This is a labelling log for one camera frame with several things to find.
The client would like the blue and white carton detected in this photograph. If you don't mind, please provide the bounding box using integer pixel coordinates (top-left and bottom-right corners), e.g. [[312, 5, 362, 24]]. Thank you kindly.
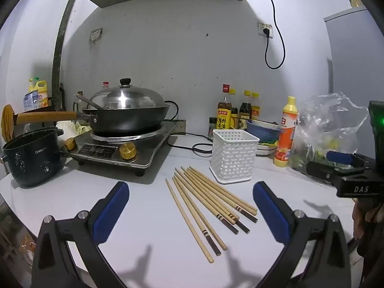
[[24, 91, 41, 111]]

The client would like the dark blue electric pot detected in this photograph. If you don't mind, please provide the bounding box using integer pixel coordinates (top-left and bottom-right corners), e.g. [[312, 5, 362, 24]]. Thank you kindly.
[[1, 127, 65, 189]]

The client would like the yellow label sauce bottle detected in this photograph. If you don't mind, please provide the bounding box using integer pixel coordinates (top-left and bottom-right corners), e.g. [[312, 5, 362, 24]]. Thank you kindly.
[[250, 92, 261, 120]]

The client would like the cooking wine bottle red cap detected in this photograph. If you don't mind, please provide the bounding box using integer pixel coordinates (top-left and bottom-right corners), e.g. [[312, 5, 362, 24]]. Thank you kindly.
[[216, 84, 237, 130]]

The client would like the dark vertical pipe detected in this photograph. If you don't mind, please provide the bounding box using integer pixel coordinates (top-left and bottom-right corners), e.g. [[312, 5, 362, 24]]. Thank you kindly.
[[52, 0, 78, 111]]

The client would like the clear plastic bag of vegetables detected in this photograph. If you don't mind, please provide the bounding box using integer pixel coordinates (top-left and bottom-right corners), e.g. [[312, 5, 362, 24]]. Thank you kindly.
[[291, 91, 369, 175]]

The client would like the silver induction cooker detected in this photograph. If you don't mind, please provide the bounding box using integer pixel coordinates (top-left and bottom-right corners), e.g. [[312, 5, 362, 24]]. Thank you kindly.
[[64, 120, 177, 177]]

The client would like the white plastic bag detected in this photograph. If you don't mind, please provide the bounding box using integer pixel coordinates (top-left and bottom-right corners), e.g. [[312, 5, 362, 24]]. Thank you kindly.
[[56, 120, 75, 141]]

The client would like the black hanging power cable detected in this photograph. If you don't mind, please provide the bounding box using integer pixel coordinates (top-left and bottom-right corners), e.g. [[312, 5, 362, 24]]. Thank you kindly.
[[258, 0, 285, 69]]

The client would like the black cooker power cable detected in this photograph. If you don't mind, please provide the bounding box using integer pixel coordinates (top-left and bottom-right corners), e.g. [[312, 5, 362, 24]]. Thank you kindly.
[[164, 100, 214, 158]]

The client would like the person's right hand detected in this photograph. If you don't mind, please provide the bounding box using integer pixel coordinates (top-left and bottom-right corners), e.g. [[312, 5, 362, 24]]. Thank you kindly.
[[352, 199, 379, 242]]

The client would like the dark soy sauce bottle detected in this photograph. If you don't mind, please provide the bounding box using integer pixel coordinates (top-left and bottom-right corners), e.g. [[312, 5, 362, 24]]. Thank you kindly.
[[238, 90, 252, 120]]

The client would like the pale green cabbage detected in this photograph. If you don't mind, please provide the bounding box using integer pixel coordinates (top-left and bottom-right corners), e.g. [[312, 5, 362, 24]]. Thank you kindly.
[[73, 121, 93, 135]]

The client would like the clear glass bottle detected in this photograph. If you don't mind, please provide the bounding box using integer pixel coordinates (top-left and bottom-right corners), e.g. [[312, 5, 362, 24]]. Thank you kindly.
[[73, 91, 84, 114]]

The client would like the black wok wooden handle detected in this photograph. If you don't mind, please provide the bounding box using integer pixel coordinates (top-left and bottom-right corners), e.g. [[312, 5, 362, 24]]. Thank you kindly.
[[15, 100, 171, 137]]

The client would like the brown sauce bottle yellow cap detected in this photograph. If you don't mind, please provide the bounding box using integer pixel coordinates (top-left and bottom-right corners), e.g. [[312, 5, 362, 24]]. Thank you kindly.
[[229, 88, 240, 117]]

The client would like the grey refrigerator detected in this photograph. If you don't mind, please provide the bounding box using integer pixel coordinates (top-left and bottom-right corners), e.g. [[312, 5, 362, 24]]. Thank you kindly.
[[323, 6, 384, 104]]

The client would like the yellow detergent bottle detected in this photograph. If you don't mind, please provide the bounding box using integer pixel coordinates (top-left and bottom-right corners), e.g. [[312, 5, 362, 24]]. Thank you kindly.
[[28, 78, 48, 108]]

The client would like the white perforated plastic basket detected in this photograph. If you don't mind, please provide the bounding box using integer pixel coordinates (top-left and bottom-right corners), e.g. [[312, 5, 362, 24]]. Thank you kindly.
[[210, 130, 260, 184]]

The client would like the steel wok lid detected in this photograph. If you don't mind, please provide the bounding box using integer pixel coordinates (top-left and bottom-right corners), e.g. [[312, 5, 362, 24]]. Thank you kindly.
[[90, 78, 166, 110]]

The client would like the blue bowl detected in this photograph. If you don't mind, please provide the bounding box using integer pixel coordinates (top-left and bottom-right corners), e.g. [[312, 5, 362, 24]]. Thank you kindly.
[[246, 119, 282, 143]]

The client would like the metal ladle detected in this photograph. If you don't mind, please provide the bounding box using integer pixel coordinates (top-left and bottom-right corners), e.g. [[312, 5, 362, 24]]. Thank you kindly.
[[74, 94, 104, 110]]

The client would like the orange dish soap bottle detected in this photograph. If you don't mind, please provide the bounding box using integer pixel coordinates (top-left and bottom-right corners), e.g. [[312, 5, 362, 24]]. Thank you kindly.
[[274, 96, 299, 168]]

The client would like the white plate dark rim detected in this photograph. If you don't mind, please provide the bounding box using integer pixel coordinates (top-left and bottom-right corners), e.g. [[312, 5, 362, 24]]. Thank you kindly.
[[256, 142, 278, 156]]

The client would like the pile of wooden chopsticks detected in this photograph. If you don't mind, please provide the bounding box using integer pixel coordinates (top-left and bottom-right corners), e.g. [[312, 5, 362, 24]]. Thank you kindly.
[[165, 166, 259, 264]]

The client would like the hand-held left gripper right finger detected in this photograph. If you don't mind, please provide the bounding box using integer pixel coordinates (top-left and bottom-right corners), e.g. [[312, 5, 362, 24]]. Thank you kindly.
[[252, 181, 351, 288]]

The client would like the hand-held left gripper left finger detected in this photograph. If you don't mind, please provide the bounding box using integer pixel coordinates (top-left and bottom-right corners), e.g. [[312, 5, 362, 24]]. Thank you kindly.
[[30, 181, 130, 288]]

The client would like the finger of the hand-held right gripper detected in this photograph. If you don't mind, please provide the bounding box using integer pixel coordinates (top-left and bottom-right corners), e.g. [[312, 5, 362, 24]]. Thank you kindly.
[[326, 151, 375, 169], [306, 161, 354, 185]]

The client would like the wooden spatula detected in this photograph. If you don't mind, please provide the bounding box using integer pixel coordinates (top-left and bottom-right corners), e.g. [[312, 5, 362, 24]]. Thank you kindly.
[[1, 104, 17, 143]]

